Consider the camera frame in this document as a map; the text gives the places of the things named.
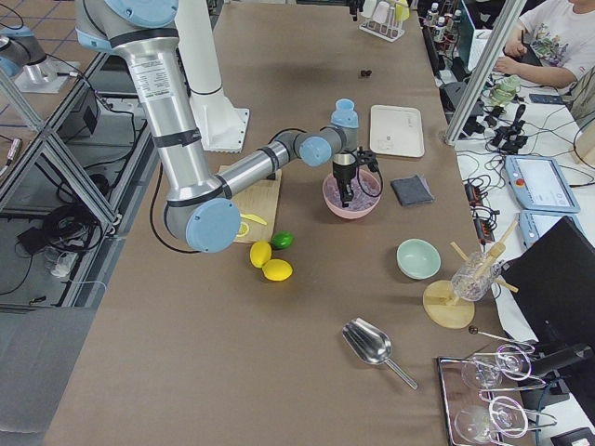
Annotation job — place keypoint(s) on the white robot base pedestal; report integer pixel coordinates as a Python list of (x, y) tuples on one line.
[(222, 126)]

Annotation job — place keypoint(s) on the person in white shirt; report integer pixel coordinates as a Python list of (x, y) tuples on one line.
[(552, 44)]

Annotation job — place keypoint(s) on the yellow lemon near board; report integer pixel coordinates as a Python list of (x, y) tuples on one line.
[(260, 253)]

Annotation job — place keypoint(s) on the wine glass tray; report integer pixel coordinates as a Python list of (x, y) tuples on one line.
[(479, 396)]

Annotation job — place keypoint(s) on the white bottle rack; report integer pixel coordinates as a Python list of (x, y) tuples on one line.
[(384, 19)]

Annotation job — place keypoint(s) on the yellow lemon outer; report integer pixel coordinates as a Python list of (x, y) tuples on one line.
[(277, 270)]

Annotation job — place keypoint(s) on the cream rabbit tray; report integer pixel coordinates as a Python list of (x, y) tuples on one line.
[(396, 131)]

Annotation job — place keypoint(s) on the clear glass on rack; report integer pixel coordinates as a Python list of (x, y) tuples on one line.
[(471, 286)]

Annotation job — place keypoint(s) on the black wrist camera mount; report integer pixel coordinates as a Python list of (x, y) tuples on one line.
[(367, 158)]

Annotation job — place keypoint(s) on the lower lemon slice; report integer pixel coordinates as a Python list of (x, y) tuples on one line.
[(243, 230)]

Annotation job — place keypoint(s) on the light green bowl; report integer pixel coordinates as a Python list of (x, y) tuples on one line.
[(418, 259)]

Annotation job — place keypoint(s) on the yellow plastic knife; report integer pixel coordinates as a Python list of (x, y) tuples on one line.
[(255, 218)]

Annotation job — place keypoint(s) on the pink bowl of ice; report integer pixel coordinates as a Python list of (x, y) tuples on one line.
[(367, 191)]

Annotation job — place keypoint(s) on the blue teach pendant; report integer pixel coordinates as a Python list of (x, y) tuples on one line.
[(539, 184)]

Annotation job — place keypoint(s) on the black monitor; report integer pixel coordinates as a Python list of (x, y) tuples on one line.
[(555, 281)]

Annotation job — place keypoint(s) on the steel ice scoop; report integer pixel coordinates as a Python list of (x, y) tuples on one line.
[(373, 346)]

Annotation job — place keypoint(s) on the round wooden rack base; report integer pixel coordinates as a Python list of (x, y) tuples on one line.
[(445, 308)]

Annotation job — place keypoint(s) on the grey folded cloth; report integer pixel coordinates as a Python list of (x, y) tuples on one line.
[(412, 190)]

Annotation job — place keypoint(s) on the wooden cutting board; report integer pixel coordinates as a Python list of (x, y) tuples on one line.
[(259, 199)]

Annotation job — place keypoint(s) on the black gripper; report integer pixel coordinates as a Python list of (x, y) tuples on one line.
[(352, 8), (344, 178)]

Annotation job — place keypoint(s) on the green lime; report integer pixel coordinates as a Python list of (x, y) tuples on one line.
[(282, 240)]

